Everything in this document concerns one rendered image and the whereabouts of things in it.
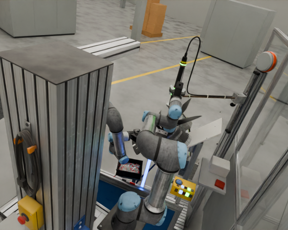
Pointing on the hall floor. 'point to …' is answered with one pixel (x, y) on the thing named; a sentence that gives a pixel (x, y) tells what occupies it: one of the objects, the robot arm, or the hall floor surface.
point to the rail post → (173, 221)
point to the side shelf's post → (196, 206)
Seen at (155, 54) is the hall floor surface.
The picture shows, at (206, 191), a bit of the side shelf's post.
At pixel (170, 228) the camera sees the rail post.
